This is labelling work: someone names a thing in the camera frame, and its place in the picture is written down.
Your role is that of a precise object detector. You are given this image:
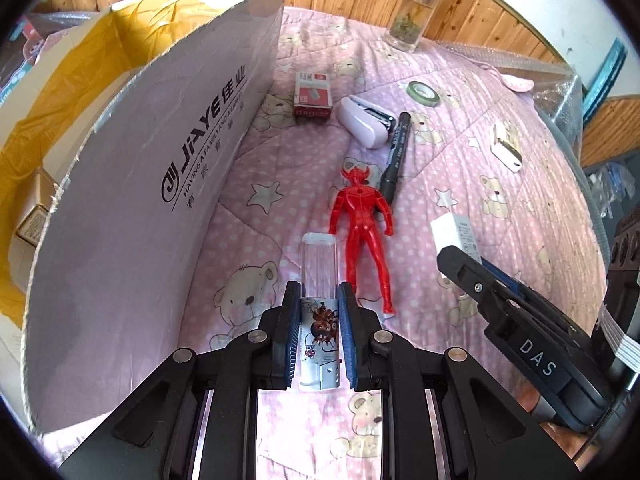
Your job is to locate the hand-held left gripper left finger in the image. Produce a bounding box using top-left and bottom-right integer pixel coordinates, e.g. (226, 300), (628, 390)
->
(59, 281), (303, 480)

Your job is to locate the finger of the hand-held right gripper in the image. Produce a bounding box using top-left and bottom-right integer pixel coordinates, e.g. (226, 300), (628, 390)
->
(480, 258), (592, 347)
(436, 245), (616, 432)

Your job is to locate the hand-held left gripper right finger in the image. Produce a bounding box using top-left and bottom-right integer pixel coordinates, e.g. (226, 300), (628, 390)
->
(337, 281), (583, 480)

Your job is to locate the clear plastic cartoon box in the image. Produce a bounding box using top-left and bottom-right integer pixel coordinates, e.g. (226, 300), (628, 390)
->
(299, 232), (346, 391)

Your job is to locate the white power adapter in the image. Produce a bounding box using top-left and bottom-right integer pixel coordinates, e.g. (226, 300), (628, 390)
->
(431, 213), (483, 268)

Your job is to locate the large cardboard box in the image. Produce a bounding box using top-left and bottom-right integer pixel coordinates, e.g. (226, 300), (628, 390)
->
(0, 0), (286, 436)

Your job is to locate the pink white stapler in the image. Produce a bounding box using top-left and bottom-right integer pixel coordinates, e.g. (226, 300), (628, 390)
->
(336, 95), (398, 149)

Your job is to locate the red grey staples box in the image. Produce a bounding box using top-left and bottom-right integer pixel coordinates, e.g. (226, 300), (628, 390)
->
(293, 72), (333, 123)

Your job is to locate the crumpled plastic bag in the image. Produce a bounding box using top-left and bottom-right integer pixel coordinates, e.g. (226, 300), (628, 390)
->
(587, 162), (623, 218)

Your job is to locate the red plastic figurine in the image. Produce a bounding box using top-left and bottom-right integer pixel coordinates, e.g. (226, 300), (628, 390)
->
(328, 157), (397, 320)

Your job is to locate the small white eraser box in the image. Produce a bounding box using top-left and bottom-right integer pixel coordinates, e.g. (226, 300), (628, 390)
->
(490, 122), (524, 173)

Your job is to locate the pink bear print blanket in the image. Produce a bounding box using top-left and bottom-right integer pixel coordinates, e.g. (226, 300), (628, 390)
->
(30, 5), (608, 480)

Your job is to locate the black marker pen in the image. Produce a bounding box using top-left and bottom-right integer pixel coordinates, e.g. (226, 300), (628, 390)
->
(378, 111), (412, 203)

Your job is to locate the clear bubble wrap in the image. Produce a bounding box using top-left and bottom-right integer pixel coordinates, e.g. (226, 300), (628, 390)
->
(425, 40), (586, 161)
(30, 7), (111, 36)

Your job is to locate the blue framed board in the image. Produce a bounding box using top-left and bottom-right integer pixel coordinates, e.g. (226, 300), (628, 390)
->
(582, 37), (628, 121)

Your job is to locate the pink cloth item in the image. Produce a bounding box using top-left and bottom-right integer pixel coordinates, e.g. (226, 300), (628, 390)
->
(500, 74), (535, 94)

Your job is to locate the green tape roll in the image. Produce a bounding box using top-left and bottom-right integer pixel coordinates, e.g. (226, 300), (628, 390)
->
(406, 80), (441, 107)

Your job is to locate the small tan box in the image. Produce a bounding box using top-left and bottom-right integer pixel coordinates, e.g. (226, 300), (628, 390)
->
(15, 170), (58, 247)

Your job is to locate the glass bottle with tea leaves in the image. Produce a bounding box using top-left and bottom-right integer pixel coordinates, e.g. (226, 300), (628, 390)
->
(384, 0), (451, 53)

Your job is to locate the colourful printed box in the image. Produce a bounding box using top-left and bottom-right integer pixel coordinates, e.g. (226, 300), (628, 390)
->
(0, 12), (46, 106)

